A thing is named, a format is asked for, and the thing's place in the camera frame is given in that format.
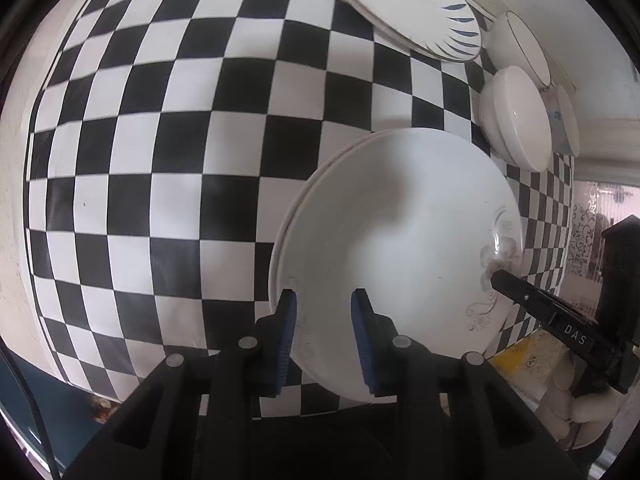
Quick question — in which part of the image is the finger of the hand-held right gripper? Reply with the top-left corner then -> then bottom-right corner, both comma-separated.
490,270 -> 617,367

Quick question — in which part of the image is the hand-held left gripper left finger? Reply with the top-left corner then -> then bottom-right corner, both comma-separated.
62,287 -> 301,480

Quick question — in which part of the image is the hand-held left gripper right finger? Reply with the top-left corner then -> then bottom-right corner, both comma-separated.
350,287 -> 576,480

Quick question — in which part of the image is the plain white plate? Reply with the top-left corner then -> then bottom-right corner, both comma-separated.
268,131 -> 381,321

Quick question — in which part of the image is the white floral plate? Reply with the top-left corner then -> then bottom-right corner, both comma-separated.
279,127 -> 526,404

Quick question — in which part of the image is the plain white bowl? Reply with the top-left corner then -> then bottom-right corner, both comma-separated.
479,66 -> 554,172

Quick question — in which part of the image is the white dark rim bowl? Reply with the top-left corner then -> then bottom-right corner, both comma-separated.
486,10 -> 552,89

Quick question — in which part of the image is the person's right hand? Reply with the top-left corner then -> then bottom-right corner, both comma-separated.
537,352 -> 623,454

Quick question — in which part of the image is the yellow box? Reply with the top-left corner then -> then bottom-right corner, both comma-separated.
491,332 -> 571,407

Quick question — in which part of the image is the frosted patterned glass door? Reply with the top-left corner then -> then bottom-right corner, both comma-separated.
564,179 -> 640,282

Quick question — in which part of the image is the black white checkered mat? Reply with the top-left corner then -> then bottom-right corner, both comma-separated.
22,0 -> 576,419

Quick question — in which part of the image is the blue cabinet front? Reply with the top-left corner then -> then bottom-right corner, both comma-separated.
0,352 -> 106,468

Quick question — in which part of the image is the black cable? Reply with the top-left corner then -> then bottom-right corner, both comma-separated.
0,347 -> 57,480

